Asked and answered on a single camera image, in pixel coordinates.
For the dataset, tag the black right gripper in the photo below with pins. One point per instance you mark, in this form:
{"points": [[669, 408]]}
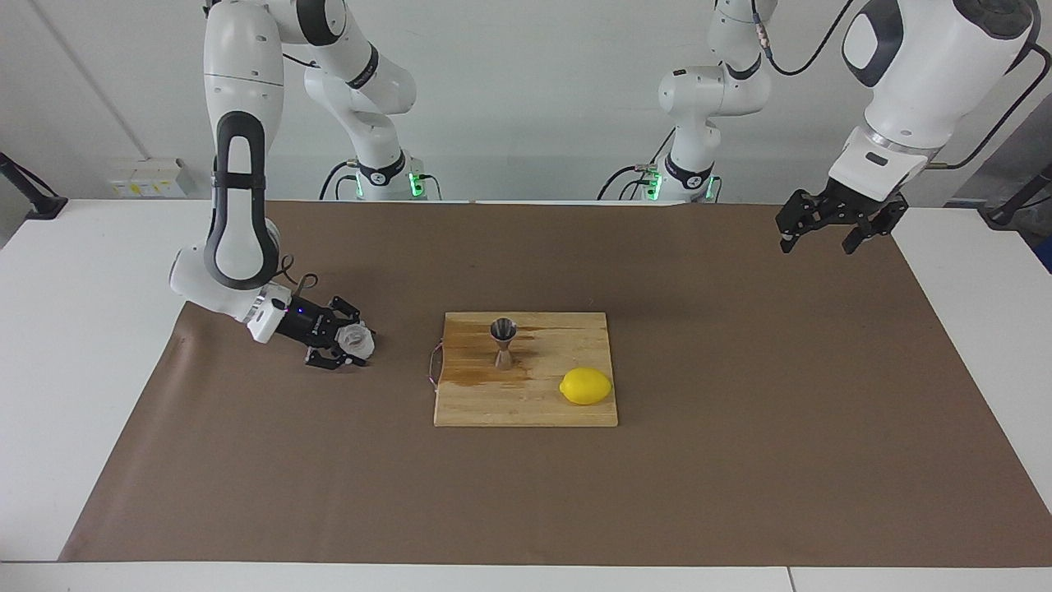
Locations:
{"points": [[308, 325]]}

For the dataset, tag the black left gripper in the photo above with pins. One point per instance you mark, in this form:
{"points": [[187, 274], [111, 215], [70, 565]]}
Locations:
{"points": [[855, 204]]}

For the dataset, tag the small clear plastic cup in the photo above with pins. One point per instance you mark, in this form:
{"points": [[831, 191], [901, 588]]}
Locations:
{"points": [[359, 339]]}

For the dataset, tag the steel double jigger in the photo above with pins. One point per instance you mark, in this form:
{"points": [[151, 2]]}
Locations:
{"points": [[504, 358]]}

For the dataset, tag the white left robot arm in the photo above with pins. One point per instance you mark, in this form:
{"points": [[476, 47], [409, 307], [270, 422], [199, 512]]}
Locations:
{"points": [[929, 66]]}

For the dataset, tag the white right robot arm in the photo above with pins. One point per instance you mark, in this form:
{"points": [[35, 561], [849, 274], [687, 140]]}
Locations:
{"points": [[238, 82]]}

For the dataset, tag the brown paper table mat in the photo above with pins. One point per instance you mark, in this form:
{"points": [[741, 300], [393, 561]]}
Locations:
{"points": [[329, 493]]}

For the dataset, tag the black clamp stand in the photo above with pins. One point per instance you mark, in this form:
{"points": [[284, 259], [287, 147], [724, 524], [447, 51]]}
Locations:
{"points": [[1007, 215], [45, 205]]}

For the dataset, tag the wooden cutting board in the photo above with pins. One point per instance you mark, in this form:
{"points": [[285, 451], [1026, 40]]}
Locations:
{"points": [[526, 407]]}

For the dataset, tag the blue object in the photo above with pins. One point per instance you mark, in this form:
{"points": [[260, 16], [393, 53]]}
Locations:
{"points": [[1046, 255]]}

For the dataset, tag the yellow lemon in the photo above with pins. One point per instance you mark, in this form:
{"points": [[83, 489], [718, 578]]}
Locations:
{"points": [[585, 386]]}

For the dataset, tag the white wall socket box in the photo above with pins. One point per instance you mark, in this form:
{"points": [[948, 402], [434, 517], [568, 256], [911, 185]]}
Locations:
{"points": [[148, 181]]}

